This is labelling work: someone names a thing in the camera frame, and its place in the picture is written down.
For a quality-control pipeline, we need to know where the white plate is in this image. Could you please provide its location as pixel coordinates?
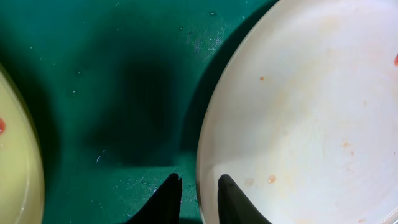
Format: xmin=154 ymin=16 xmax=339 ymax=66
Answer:
xmin=197 ymin=0 xmax=397 ymax=223

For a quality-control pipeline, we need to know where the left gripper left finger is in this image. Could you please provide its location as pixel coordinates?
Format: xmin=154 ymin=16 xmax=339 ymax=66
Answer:
xmin=125 ymin=173 xmax=182 ymax=224

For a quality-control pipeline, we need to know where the yellow plate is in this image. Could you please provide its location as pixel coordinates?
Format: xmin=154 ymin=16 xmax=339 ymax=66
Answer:
xmin=1 ymin=67 xmax=45 ymax=224

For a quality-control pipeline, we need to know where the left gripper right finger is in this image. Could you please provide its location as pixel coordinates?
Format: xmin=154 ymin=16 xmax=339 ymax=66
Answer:
xmin=218 ymin=174 xmax=271 ymax=224

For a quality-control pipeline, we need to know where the teal plastic tray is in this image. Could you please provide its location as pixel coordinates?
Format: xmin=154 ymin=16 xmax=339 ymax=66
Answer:
xmin=1 ymin=0 xmax=272 ymax=223

